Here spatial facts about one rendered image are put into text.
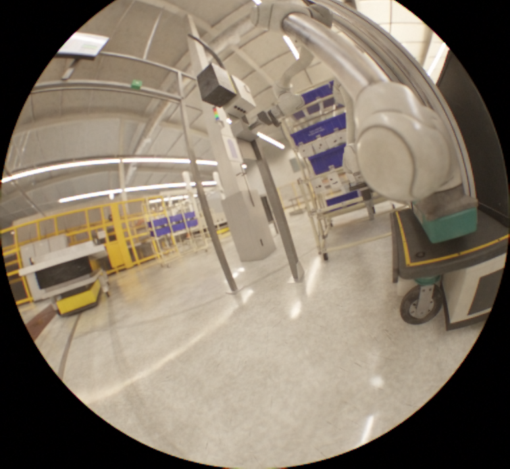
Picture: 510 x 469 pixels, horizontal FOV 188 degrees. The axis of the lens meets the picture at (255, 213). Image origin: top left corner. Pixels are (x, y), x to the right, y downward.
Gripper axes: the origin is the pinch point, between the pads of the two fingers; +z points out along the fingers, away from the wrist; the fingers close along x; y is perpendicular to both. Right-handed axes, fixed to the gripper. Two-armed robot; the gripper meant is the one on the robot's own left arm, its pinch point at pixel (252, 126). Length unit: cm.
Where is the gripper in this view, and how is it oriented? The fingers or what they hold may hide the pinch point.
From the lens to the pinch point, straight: 111.0
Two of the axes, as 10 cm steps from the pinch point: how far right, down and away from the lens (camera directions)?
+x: -5.3, 1.7, -8.3
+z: -7.9, 2.6, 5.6
